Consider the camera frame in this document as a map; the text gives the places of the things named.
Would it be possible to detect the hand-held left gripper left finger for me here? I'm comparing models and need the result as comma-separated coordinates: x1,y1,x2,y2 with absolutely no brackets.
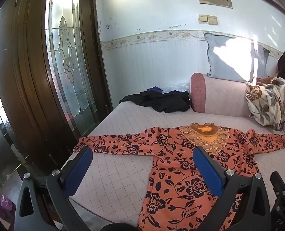
14,146,95,231

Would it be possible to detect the purple slipper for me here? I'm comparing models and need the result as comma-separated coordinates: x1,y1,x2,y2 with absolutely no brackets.
0,194,13,212

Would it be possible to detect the cream floral blanket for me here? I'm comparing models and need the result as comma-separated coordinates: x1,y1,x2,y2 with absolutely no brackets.
245,77,285,131

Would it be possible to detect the pink quilted sofa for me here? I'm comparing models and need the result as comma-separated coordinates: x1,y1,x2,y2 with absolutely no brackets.
61,63,285,231

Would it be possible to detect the orange floral long-sleeved shirt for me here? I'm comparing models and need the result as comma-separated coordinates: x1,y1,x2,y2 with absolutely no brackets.
73,123,285,231

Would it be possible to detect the dark wooden door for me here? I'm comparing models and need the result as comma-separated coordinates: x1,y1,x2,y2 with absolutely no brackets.
0,0,114,176

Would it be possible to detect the grey pillow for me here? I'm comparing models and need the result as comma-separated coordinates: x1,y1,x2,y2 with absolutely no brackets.
203,32,270,83

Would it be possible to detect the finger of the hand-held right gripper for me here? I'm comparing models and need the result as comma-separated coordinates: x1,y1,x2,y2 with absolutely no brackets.
270,171,285,199

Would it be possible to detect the pink sofa armrest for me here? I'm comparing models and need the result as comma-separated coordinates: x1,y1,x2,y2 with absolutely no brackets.
190,73,254,118

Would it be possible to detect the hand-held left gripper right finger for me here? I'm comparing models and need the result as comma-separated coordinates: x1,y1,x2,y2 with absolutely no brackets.
192,146,272,231

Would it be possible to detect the pile of black clothes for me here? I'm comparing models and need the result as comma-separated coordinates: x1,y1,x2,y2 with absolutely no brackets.
119,91,190,113

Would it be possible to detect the brown patterned cloth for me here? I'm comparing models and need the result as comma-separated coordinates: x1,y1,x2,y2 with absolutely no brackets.
256,76,278,86

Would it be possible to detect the clear plastic bag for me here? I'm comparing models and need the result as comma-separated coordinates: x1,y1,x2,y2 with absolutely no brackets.
162,83,191,93

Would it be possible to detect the leaded glass door panel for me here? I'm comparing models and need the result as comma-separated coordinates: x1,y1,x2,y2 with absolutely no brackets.
45,0,98,137

